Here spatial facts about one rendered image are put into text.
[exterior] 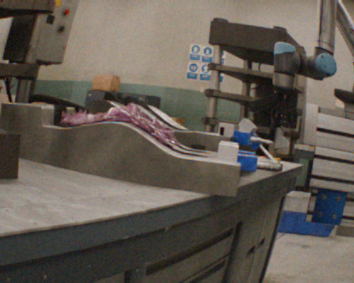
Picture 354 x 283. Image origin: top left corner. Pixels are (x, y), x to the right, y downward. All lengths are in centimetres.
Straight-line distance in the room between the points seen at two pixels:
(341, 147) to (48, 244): 75
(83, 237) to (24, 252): 13
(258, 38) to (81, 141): 461
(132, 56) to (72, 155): 825
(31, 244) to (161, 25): 863
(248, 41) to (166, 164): 462
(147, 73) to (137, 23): 105
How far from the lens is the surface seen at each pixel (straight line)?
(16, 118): 102
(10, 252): 46
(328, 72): 147
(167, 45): 890
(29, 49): 169
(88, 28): 996
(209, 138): 124
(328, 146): 110
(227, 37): 560
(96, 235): 60
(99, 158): 95
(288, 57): 157
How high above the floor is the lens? 93
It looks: 3 degrees down
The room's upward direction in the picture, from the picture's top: 8 degrees clockwise
